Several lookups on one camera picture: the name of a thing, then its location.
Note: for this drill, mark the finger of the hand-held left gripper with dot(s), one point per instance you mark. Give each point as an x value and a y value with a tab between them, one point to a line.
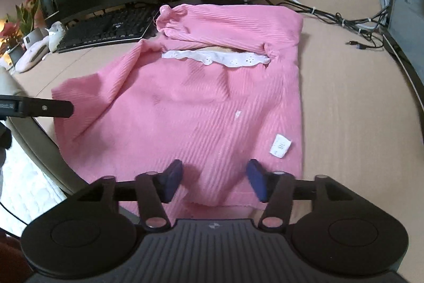
49	108

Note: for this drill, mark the black cup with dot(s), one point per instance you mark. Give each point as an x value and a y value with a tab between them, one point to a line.
49	6

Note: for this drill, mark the pink and white device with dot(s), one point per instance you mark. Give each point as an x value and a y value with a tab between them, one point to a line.
30	54

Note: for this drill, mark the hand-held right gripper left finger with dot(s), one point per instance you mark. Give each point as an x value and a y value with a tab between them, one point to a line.
171	177

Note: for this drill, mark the pink ribbed garment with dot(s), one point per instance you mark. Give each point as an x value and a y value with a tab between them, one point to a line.
195	97

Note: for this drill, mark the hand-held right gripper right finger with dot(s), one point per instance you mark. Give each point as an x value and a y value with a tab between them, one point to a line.
257	179

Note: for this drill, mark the black keyboard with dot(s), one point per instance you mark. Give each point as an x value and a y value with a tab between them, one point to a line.
106	27

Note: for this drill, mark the white plastic bag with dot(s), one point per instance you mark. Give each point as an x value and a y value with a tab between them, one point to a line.
55	34

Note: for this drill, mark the potted flower plant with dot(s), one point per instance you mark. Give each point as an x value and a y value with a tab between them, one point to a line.
20	24

